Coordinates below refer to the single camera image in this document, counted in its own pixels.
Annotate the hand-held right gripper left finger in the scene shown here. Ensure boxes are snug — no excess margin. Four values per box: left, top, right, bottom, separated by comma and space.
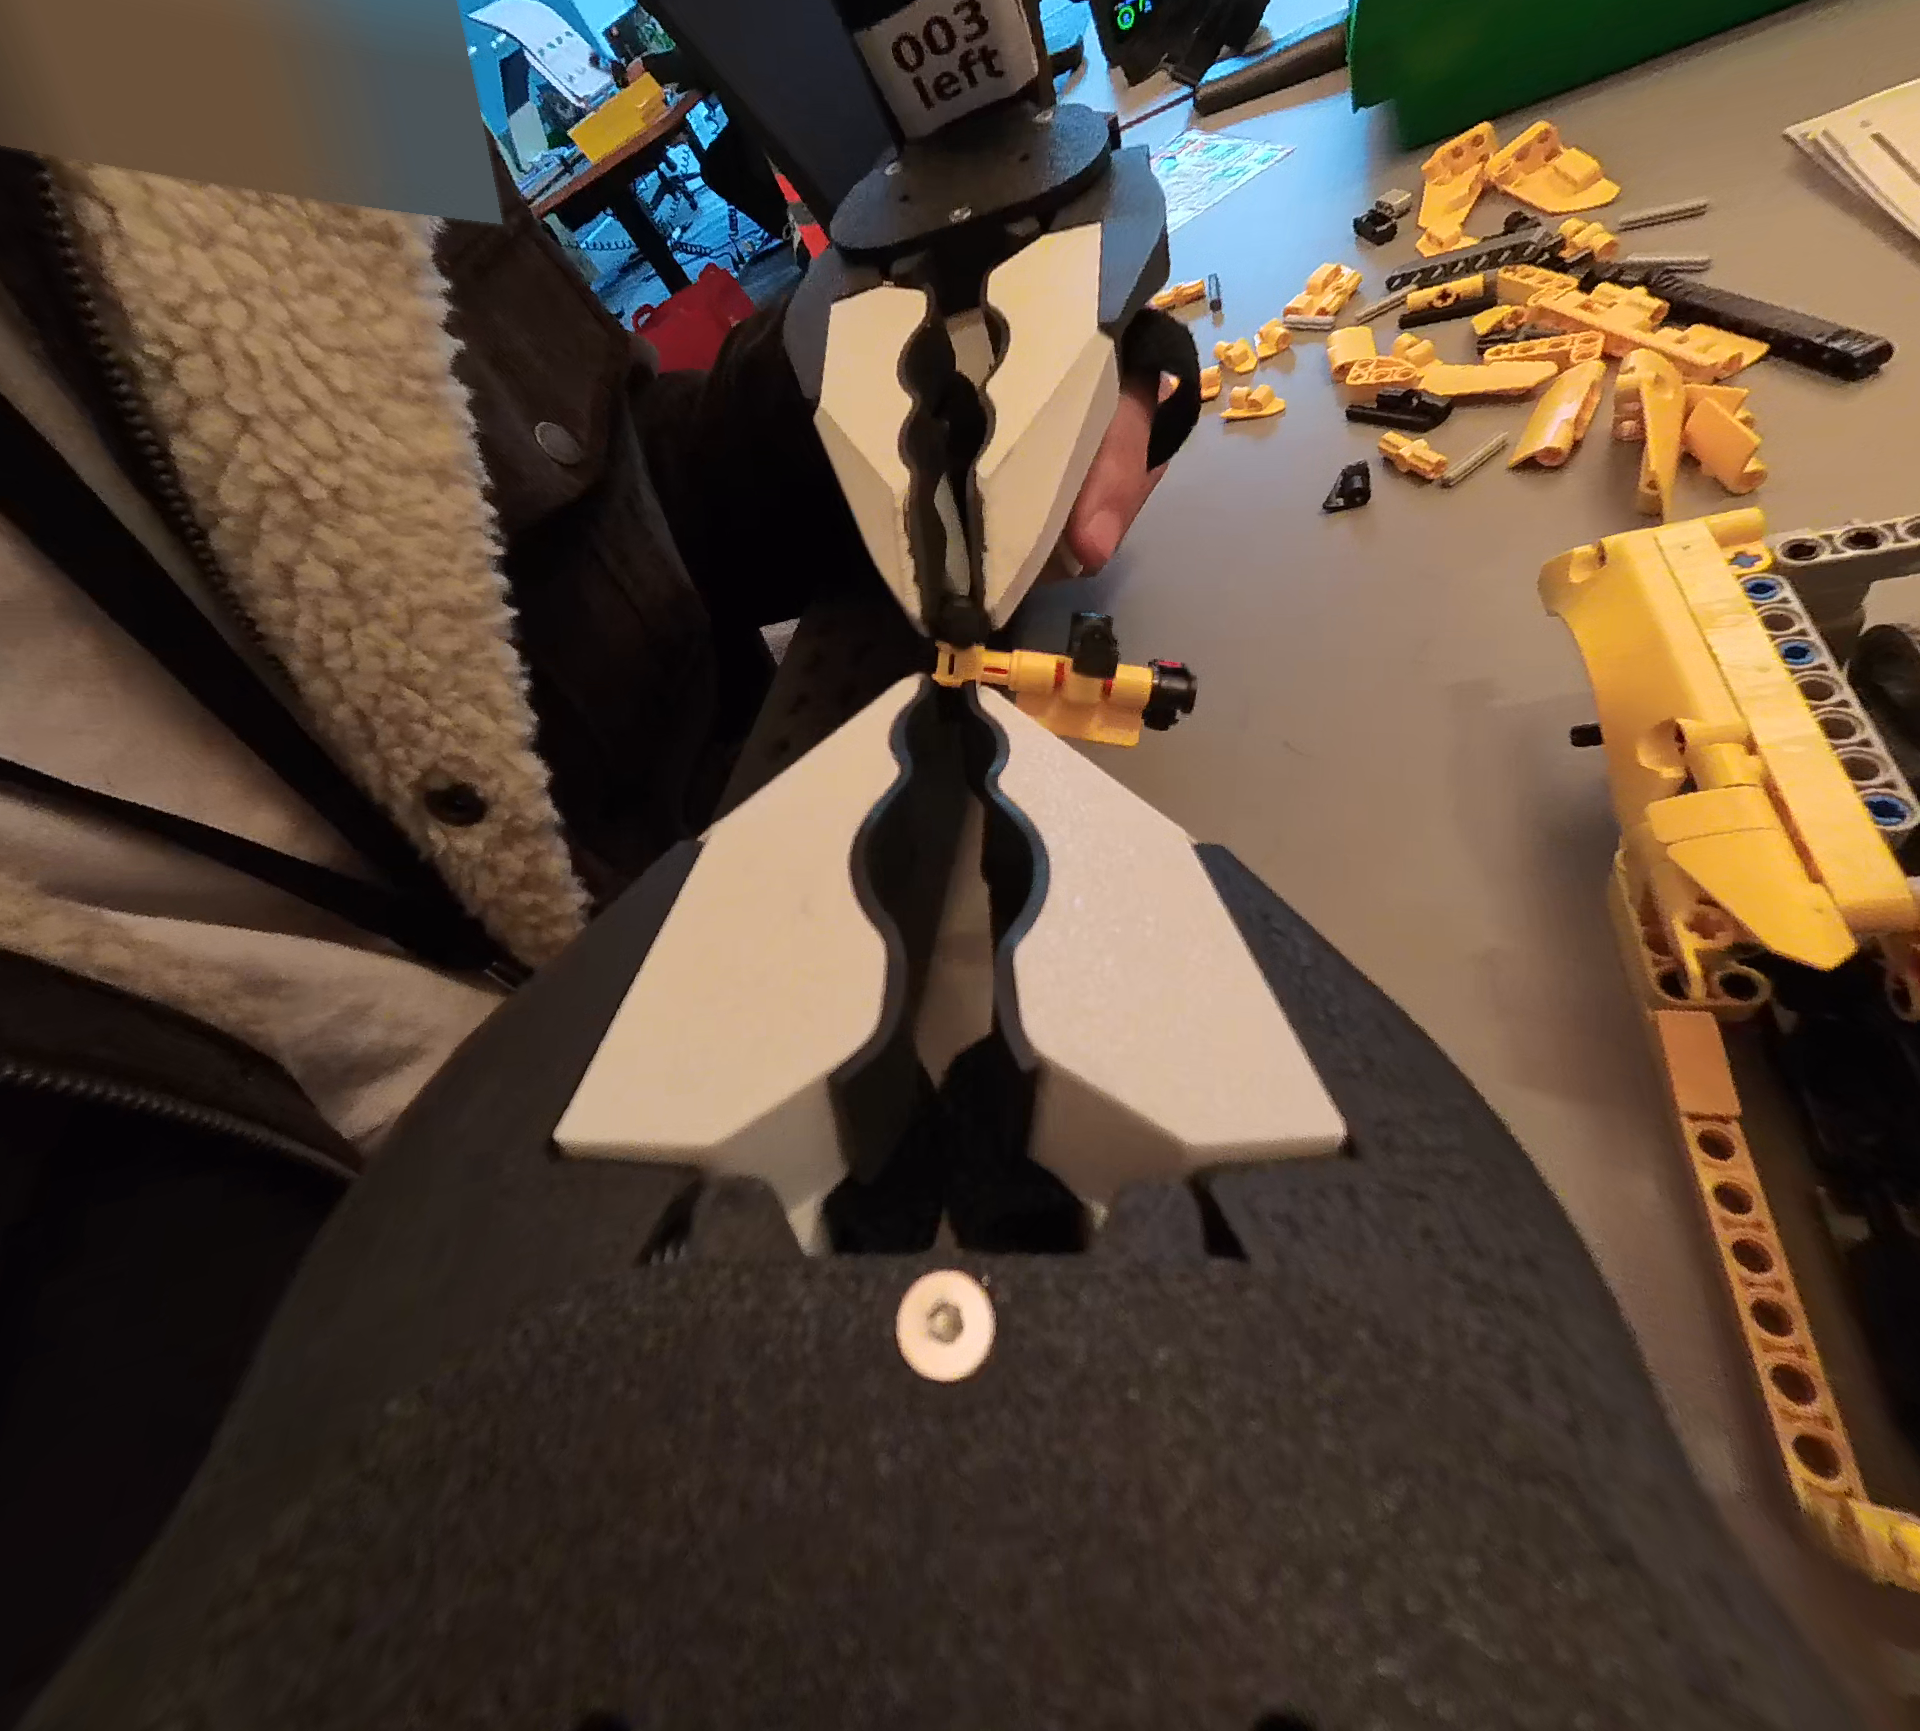
549, 681, 941, 1223

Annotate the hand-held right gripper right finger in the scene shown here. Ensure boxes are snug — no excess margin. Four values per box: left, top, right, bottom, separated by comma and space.
959, 681, 1351, 1217

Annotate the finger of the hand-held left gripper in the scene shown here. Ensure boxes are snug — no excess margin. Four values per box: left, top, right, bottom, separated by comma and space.
953, 231, 1106, 623
815, 285, 977, 629

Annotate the pile of yellow brick pieces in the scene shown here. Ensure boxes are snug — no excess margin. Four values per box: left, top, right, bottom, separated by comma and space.
1200, 111, 1898, 521

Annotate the yellow brick car model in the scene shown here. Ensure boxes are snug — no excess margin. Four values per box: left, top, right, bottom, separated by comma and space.
1536, 507, 1920, 1588

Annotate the person's left forearm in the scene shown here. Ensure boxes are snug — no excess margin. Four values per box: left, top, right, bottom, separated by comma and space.
616, 261, 901, 713

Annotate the person's left hand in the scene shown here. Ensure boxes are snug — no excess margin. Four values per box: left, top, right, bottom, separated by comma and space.
1056, 381, 1172, 577

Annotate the printed paper sheet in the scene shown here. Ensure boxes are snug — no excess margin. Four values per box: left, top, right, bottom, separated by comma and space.
1150, 127, 1298, 233

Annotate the fleece-lined jacket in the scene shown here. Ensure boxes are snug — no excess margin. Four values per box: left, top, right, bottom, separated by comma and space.
0, 147, 782, 1731

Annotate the open instruction booklet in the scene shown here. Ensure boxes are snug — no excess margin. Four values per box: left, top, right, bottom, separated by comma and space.
1785, 75, 1920, 239

